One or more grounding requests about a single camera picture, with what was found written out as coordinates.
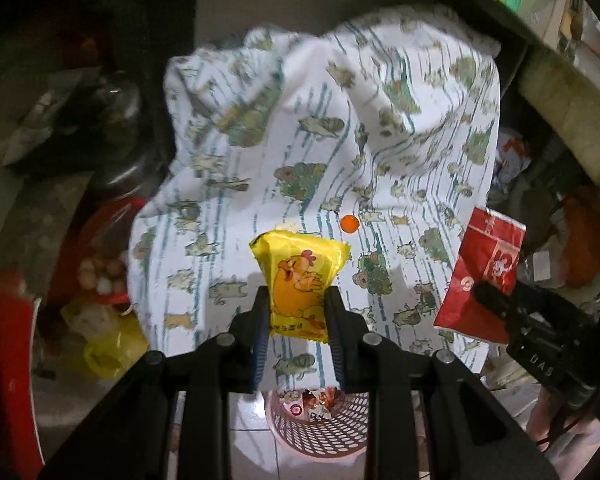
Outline red plastic stool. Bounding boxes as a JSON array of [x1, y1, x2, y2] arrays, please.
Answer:
[[0, 272, 44, 479]]

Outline pink perforated plastic basket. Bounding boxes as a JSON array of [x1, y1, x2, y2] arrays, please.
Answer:
[[265, 392, 368, 463]]

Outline red bowl of eggs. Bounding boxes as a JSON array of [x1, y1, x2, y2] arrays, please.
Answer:
[[47, 196, 146, 306]]

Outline orange bottle cap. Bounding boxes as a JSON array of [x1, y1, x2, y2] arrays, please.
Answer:
[[340, 214, 360, 234]]

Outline yellow plastic bag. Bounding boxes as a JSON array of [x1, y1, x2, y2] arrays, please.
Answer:
[[60, 301, 149, 379]]

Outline white red plastic bag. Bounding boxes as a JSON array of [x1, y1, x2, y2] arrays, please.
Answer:
[[493, 127, 531, 188]]

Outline white animal print tablecloth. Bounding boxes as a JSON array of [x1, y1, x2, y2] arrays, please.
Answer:
[[128, 6, 501, 371]]

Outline red snack wrapper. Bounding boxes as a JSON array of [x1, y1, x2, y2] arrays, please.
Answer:
[[434, 207, 526, 344]]

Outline yellow chicken snack packet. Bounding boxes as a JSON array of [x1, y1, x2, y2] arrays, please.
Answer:
[[249, 230, 350, 344]]

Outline chicken wing food pouch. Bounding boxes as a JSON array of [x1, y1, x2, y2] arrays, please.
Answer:
[[278, 387, 340, 422]]

